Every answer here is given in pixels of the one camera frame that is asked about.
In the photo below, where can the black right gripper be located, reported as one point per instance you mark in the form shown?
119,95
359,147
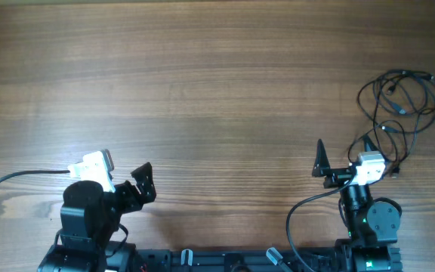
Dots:
337,176

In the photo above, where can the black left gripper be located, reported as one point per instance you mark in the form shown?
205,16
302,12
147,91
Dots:
135,202

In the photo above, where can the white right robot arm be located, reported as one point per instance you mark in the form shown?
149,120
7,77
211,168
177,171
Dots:
372,223

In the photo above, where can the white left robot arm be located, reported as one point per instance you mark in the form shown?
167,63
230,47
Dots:
89,217

